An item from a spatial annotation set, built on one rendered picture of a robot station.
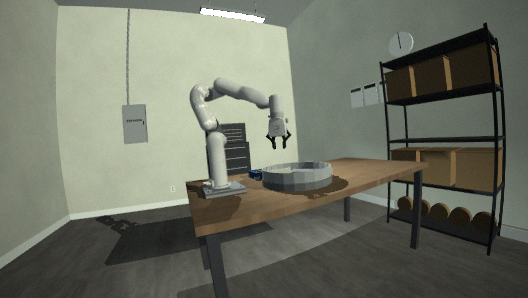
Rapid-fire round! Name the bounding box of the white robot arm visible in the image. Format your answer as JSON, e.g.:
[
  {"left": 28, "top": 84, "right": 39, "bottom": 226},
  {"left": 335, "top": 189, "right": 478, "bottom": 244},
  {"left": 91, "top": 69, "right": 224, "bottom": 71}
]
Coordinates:
[{"left": 189, "top": 78, "right": 284, "bottom": 189}]

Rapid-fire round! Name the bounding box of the blue square tray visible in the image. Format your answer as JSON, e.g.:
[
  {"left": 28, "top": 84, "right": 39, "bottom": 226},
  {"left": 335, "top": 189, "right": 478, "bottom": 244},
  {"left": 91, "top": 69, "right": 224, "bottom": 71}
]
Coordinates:
[{"left": 248, "top": 169, "right": 263, "bottom": 179}]

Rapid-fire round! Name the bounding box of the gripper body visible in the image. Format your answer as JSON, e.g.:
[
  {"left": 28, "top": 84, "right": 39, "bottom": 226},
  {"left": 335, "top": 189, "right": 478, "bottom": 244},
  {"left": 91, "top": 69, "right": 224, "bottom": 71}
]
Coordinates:
[{"left": 268, "top": 117, "right": 287, "bottom": 137}]

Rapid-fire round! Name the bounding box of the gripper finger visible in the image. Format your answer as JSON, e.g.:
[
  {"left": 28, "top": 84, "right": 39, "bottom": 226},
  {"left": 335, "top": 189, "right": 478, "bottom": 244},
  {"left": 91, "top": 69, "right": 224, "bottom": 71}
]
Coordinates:
[
  {"left": 282, "top": 130, "right": 291, "bottom": 149},
  {"left": 266, "top": 134, "right": 276, "bottom": 149}
]

